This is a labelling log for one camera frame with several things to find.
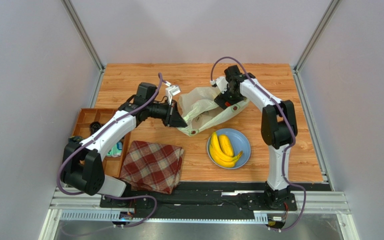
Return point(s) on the aluminium frame rail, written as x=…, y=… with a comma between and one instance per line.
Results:
x=318, y=199

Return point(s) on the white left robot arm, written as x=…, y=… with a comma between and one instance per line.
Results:
x=82, y=166

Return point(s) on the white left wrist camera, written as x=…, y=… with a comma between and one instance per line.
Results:
x=171, y=90

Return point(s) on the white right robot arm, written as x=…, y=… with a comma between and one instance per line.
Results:
x=278, y=124

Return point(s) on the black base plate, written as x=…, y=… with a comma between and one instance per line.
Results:
x=201, y=200

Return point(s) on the yellow fake banana bunch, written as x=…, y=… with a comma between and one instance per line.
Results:
x=218, y=156

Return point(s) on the red plaid cloth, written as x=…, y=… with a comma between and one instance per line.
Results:
x=152, y=166

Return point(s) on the yellow fake mango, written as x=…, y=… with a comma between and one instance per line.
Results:
x=225, y=145

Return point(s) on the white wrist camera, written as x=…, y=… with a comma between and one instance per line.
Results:
x=220, y=84
x=171, y=90

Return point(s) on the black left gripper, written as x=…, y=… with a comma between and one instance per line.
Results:
x=172, y=117

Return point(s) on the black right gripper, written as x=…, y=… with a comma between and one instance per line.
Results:
x=228, y=98

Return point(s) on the pale green plastic bag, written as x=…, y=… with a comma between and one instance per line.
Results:
x=201, y=112

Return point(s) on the blue plastic plate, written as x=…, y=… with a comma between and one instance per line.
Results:
x=239, y=142

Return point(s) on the dark item in tray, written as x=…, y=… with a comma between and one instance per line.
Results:
x=94, y=127

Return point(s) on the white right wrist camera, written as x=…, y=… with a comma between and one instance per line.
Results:
x=220, y=84

